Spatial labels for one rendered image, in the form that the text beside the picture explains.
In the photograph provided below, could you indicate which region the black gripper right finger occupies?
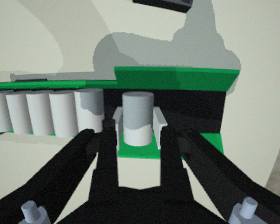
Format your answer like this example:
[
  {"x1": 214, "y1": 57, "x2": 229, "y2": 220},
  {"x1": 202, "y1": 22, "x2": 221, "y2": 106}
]
[{"x1": 153, "y1": 107, "x2": 280, "y2": 224}]

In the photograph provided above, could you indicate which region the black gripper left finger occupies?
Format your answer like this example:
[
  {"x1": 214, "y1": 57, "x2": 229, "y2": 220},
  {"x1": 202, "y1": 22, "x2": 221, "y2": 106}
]
[{"x1": 0, "y1": 107, "x2": 123, "y2": 224}]

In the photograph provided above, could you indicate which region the grey cylinder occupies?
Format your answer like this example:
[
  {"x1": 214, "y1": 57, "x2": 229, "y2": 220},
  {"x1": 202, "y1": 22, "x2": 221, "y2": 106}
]
[
  {"x1": 49, "y1": 90, "x2": 79, "y2": 138},
  {"x1": 26, "y1": 90, "x2": 55, "y2": 136},
  {"x1": 0, "y1": 90, "x2": 14, "y2": 132},
  {"x1": 74, "y1": 88, "x2": 105, "y2": 133},
  {"x1": 122, "y1": 92, "x2": 154, "y2": 146},
  {"x1": 6, "y1": 91, "x2": 33, "y2": 135}
]

